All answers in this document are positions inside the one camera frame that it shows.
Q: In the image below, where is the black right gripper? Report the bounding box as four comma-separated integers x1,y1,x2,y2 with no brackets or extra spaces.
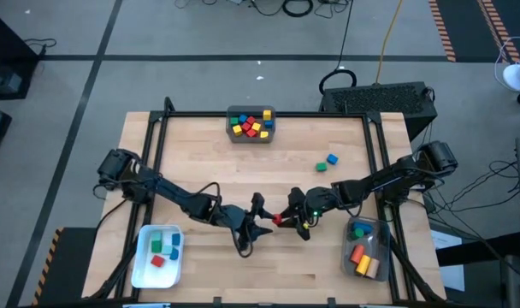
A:
279,186,342,242

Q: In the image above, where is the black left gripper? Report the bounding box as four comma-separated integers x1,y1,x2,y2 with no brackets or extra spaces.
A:
219,192,276,240

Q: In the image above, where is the orange wooden cylinder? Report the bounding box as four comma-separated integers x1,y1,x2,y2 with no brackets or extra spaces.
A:
349,244,366,265

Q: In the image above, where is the yellow wooden cylinder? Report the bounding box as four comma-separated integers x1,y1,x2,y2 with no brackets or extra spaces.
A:
355,253,372,276

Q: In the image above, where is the tan wooden cylinder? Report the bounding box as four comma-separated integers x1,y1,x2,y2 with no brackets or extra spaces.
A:
365,258,381,280

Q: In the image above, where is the grey translucent plastic bin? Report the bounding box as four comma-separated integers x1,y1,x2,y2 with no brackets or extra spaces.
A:
341,214,392,283
225,104,277,145

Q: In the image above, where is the white plastic bin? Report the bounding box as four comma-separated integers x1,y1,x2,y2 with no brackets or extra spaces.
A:
130,224,186,290

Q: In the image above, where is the black perforated computer case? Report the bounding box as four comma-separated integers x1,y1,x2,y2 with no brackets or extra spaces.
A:
319,80,440,142

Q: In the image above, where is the white paper sheet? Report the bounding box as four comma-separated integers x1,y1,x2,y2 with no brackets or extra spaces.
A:
430,230,466,292

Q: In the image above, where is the hazard striped black floor mat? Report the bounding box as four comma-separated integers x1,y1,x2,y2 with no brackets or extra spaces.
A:
428,0,520,64
31,226,99,307

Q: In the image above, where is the white stand base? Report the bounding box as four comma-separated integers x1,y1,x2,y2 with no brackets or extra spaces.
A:
494,36,520,93

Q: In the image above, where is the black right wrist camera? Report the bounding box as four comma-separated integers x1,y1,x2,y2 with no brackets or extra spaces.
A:
301,209,324,230

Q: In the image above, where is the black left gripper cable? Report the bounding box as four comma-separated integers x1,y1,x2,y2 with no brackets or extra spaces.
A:
232,230,256,259

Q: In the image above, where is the black table frame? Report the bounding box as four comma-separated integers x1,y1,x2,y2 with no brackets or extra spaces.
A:
82,96,447,305

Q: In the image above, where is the black hanging cable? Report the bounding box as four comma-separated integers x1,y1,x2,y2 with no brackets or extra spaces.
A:
318,0,358,96

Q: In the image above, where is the yellow hanging cable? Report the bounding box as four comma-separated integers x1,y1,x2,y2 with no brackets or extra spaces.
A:
373,0,405,86

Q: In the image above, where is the coiled black cable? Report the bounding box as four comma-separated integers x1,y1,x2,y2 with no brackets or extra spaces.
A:
282,0,316,19

